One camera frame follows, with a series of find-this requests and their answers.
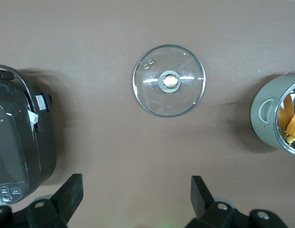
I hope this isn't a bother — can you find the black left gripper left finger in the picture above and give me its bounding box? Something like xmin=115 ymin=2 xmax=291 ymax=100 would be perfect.
xmin=27 ymin=173 xmax=85 ymax=228

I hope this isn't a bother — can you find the black rice cooker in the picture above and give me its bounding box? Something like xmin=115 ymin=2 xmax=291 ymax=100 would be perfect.
xmin=0 ymin=63 xmax=58 ymax=208

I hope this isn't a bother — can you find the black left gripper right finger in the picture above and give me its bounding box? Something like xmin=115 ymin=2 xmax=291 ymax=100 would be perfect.
xmin=185 ymin=175 xmax=248 ymax=228

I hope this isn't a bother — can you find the glass pot lid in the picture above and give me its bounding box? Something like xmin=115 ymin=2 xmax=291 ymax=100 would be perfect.
xmin=132 ymin=43 xmax=207 ymax=119

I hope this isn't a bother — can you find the steel pot with glass lid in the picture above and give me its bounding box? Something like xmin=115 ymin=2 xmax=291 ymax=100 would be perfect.
xmin=250 ymin=70 xmax=295 ymax=158

